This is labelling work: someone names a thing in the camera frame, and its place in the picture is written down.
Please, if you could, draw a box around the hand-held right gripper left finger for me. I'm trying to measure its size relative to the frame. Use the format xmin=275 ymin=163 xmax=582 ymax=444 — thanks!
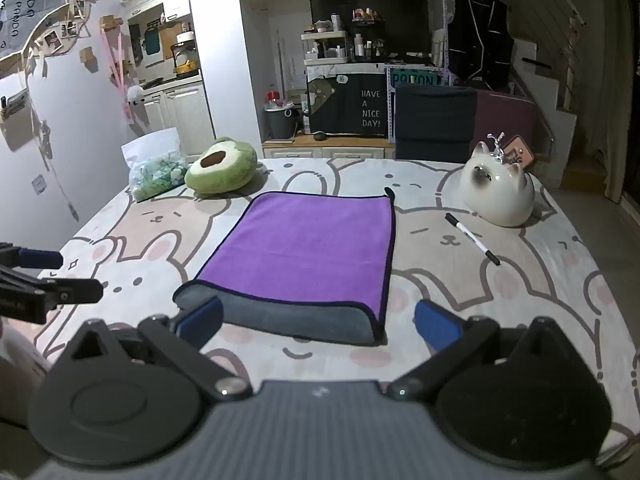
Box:
xmin=65 ymin=294 xmax=253 ymax=402

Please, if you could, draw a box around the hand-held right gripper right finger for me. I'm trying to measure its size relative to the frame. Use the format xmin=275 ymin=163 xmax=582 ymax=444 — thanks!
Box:
xmin=387 ymin=299 xmax=581 ymax=402

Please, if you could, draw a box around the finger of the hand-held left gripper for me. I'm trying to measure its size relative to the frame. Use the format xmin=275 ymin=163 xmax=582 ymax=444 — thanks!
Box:
xmin=0 ymin=267 xmax=104 ymax=307
xmin=0 ymin=242 xmax=64 ymax=271

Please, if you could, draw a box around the purple and grey towel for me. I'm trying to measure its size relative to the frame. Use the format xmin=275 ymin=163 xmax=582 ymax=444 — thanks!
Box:
xmin=172 ymin=187 xmax=397 ymax=347

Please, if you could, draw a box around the black and white marker pen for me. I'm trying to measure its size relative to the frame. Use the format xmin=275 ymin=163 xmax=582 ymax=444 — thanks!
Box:
xmin=444 ymin=212 xmax=501 ymax=266

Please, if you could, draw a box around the bunny printed table cloth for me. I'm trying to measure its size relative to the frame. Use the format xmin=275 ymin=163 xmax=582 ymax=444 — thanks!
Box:
xmin=35 ymin=157 xmax=640 ymax=471

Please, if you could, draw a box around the plastic bag of green pieces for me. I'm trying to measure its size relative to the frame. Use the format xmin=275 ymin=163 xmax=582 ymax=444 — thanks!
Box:
xmin=121 ymin=128 xmax=190 ymax=203

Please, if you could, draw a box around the white ceramic cat figure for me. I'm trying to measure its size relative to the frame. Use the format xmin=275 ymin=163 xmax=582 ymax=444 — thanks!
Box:
xmin=460 ymin=141 xmax=536 ymax=228

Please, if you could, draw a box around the avocado plush pillow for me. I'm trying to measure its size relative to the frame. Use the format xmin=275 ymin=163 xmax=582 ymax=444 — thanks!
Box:
xmin=184 ymin=136 xmax=259 ymax=196

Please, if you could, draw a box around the silver figurine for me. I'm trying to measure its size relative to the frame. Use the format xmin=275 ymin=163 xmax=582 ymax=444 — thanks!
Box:
xmin=485 ymin=131 xmax=521 ymax=165

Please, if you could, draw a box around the orange diamond sign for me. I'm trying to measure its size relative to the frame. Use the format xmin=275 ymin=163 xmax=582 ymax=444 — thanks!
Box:
xmin=501 ymin=133 xmax=534 ymax=171

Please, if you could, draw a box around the low wooden cabinet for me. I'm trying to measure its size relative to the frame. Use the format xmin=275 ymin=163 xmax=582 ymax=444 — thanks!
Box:
xmin=262 ymin=132 xmax=396 ymax=161

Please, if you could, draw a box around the pink ribbon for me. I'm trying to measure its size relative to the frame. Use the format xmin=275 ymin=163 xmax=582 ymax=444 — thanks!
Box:
xmin=100 ymin=25 xmax=135 ymax=126

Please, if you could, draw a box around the black chair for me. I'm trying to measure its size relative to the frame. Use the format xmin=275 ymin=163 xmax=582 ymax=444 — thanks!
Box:
xmin=394 ymin=84 xmax=478 ymax=163

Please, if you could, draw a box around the grey trash bin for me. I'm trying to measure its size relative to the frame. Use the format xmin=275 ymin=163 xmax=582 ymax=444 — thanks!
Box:
xmin=263 ymin=102 xmax=301 ymax=141

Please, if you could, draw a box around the black printed cabinet cloth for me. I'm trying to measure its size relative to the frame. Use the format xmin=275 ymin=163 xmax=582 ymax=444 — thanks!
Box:
xmin=306 ymin=71 xmax=390 ymax=137

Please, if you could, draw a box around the white staircase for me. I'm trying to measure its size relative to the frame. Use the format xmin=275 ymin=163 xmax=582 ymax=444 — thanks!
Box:
xmin=510 ymin=35 xmax=583 ymax=166

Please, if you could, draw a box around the glass kettle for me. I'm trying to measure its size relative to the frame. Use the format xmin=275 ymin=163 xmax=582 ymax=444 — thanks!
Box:
xmin=171 ymin=40 xmax=201 ymax=79

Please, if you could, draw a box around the green lettered sign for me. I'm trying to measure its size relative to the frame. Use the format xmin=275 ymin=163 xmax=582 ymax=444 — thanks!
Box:
xmin=390 ymin=71 xmax=441 ymax=88

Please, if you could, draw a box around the black jacket with white trim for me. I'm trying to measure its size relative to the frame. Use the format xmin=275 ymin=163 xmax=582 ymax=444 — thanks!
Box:
xmin=446 ymin=0 xmax=516 ymax=86

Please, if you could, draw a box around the white rack with bottles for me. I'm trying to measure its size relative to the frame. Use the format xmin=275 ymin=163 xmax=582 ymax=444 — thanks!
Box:
xmin=301 ymin=30 xmax=351 ymax=65

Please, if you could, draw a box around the grey wall banner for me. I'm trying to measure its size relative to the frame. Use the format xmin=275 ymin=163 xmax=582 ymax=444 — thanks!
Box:
xmin=0 ymin=0 xmax=51 ymax=58

